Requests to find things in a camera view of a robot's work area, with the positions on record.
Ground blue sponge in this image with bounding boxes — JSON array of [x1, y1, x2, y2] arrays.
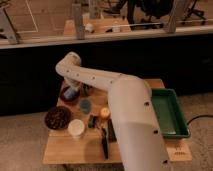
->
[[64, 88, 76, 100]]

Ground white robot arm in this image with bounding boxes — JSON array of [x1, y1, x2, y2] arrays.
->
[[55, 52, 173, 171]]

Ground red bowl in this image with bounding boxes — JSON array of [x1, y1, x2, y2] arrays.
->
[[59, 87, 80, 103]]

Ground dark bowl with beans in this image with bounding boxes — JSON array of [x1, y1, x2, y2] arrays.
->
[[44, 106, 72, 130]]

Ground blue cup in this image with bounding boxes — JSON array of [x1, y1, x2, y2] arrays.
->
[[79, 99, 91, 114]]

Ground small dark object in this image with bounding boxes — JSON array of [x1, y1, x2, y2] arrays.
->
[[88, 115, 97, 128]]

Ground yellow orange round fruit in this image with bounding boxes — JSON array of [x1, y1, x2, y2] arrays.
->
[[100, 107, 110, 120]]

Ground white cup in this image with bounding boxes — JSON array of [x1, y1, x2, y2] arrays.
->
[[68, 119, 85, 139]]

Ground background wooden table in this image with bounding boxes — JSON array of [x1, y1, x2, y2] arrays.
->
[[64, 18, 131, 36]]

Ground black rectangular block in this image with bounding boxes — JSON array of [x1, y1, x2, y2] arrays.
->
[[108, 119, 117, 142]]

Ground green plastic tray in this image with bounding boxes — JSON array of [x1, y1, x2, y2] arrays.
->
[[152, 88, 190, 139]]

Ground black office chair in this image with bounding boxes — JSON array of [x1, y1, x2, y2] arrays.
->
[[127, 0, 174, 30]]

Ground black handled knife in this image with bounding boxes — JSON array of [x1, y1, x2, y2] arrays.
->
[[101, 128, 108, 159]]

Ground black cable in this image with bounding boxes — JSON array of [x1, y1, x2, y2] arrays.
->
[[186, 114, 213, 127]]

